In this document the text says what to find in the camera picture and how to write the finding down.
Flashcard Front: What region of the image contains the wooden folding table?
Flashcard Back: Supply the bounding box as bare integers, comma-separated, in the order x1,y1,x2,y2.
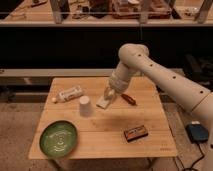
29,77,177,159

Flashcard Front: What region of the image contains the black cable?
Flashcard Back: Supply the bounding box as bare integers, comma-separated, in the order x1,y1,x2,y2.
174,141,211,171

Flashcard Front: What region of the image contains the dark red oblong object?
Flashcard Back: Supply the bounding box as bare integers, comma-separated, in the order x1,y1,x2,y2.
121,94,137,106

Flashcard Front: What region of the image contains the white sponge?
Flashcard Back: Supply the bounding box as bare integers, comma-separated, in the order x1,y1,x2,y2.
96,96,112,109

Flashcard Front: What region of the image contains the white plastic bottle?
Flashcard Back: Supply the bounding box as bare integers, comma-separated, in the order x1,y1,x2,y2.
52,85,83,103

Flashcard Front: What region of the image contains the long wooden shelf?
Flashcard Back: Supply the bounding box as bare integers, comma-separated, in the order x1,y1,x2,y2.
0,0,213,27

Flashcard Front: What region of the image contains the orange black box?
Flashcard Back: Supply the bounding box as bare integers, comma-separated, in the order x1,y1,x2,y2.
124,125,148,142

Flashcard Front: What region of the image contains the green ceramic bowl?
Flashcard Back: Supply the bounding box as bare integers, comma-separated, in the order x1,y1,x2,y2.
39,120,78,158

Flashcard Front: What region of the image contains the white paper cup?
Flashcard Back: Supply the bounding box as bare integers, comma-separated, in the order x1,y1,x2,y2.
79,96,93,117

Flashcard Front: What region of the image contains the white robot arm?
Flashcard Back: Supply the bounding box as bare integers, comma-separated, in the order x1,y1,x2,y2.
104,44,213,148

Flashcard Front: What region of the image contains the red tray on shelf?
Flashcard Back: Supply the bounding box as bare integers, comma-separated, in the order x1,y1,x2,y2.
111,0,171,19

